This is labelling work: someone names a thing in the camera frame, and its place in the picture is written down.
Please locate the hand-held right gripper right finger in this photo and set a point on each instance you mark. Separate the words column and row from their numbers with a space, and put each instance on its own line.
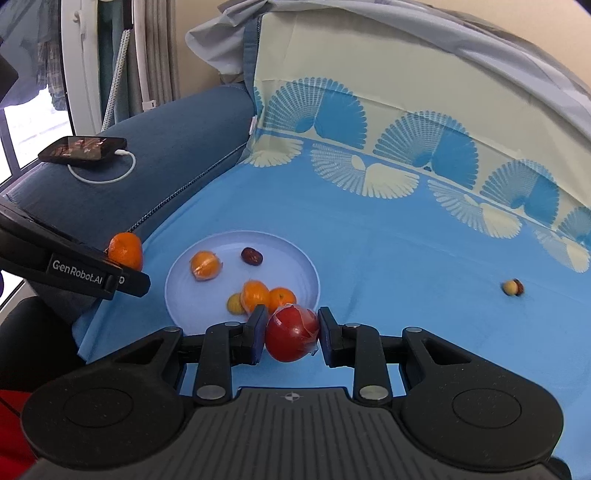
column 325, row 334

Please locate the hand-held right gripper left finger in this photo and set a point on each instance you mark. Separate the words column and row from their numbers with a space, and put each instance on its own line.
column 257, row 333

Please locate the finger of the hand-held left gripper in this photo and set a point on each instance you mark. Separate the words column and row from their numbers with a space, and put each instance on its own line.
column 60, row 233
column 83, row 272

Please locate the plastic-wrapped red apple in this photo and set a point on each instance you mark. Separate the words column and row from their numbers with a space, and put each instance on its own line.
column 291, row 334

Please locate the small yellow fruit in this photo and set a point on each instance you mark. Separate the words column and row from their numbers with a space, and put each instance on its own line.
column 235, row 304
column 509, row 287

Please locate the plastic-wrapped orange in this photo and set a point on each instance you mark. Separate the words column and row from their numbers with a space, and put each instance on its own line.
column 206, row 266
column 255, row 295

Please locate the small bare orange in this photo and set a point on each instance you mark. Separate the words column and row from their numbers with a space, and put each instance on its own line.
column 282, row 300

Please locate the bare orange tangerine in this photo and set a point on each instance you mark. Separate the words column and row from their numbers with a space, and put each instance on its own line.
column 125, row 250

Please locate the dark red date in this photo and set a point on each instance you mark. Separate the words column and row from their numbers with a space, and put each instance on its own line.
column 520, row 287
column 252, row 256

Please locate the pale blue round plate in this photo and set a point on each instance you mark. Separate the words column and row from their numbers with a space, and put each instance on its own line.
column 286, row 258

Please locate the black smartphone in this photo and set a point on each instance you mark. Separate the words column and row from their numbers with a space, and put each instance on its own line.
column 83, row 148

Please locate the blue cream fan-print blanket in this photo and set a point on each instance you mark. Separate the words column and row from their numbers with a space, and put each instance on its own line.
column 415, row 254

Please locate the blue sofa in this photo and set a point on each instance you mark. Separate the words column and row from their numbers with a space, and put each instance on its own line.
column 184, row 134

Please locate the hanging checked clothes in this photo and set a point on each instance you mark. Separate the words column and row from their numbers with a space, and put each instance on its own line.
column 53, row 69

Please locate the dark object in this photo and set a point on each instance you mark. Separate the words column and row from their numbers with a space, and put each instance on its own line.
column 7, row 76

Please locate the red cloth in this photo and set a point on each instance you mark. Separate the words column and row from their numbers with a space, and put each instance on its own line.
column 11, row 424

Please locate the grey curtain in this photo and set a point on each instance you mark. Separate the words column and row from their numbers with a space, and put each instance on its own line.
column 157, row 50

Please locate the pale grey sheet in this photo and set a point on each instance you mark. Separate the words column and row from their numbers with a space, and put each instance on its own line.
column 415, row 27

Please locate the white window frame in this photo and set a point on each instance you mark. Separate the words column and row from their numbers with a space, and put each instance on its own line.
column 81, row 69

